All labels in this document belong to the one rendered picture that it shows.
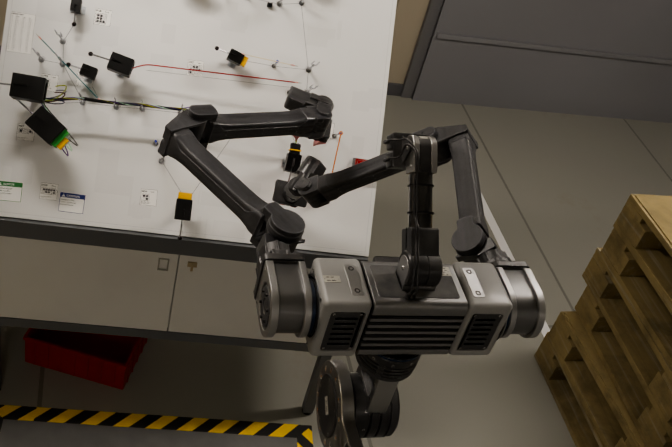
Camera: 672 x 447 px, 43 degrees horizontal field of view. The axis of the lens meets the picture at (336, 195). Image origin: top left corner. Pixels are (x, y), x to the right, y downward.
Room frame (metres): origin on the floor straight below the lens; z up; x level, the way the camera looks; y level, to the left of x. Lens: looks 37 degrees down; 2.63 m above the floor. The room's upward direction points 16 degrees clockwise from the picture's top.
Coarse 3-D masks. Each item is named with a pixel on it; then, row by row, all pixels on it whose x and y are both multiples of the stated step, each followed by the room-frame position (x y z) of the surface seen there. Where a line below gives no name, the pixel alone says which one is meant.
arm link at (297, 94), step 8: (296, 88) 1.97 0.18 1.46; (288, 96) 1.93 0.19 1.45; (296, 96) 1.95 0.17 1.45; (304, 96) 1.96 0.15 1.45; (288, 104) 1.93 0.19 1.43; (296, 104) 1.93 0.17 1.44; (304, 104) 1.93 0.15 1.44; (312, 104) 1.93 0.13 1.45; (320, 104) 1.92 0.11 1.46; (320, 112) 1.88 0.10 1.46; (328, 112) 1.90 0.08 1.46
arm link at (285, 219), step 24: (192, 120) 1.61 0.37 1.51; (168, 144) 1.54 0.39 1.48; (192, 144) 1.54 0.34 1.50; (192, 168) 1.49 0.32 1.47; (216, 168) 1.49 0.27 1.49; (216, 192) 1.45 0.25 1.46; (240, 192) 1.44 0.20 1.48; (240, 216) 1.40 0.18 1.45; (264, 216) 1.38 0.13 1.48; (288, 216) 1.39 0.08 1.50; (288, 240) 1.34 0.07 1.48
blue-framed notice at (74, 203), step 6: (60, 192) 1.89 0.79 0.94; (66, 192) 1.89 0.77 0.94; (60, 198) 1.88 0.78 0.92; (66, 198) 1.88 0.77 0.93; (72, 198) 1.89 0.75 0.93; (78, 198) 1.89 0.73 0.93; (84, 198) 1.90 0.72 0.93; (60, 204) 1.86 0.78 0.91; (66, 204) 1.87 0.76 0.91; (72, 204) 1.88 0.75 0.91; (78, 204) 1.88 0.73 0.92; (84, 204) 1.89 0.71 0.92; (60, 210) 1.85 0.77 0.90; (66, 210) 1.86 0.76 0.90; (72, 210) 1.87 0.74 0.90; (78, 210) 1.87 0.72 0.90
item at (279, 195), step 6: (276, 180) 2.00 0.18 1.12; (282, 180) 2.01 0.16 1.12; (276, 186) 1.99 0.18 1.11; (282, 186) 1.99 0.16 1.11; (276, 192) 1.97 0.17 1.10; (282, 192) 1.97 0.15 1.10; (276, 198) 1.96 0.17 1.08; (282, 198) 1.97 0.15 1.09; (288, 198) 1.94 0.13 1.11; (300, 198) 1.99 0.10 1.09; (294, 204) 1.97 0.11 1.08; (300, 204) 1.97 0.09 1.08; (306, 204) 1.98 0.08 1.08
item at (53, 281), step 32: (0, 256) 1.82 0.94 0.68; (32, 256) 1.84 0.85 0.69; (64, 256) 1.87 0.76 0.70; (96, 256) 1.89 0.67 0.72; (128, 256) 1.91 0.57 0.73; (160, 256) 1.94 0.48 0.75; (0, 288) 1.82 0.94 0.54; (32, 288) 1.84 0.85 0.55; (64, 288) 1.87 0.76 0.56; (96, 288) 1.89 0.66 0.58; (128, 288) 1.92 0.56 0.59; (160, 288) 1.94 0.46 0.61; (64, 320) 1.87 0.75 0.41; (96, 320) 1.89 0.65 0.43; (128, 320) 1.92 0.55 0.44; (160, 320) 1.95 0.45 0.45
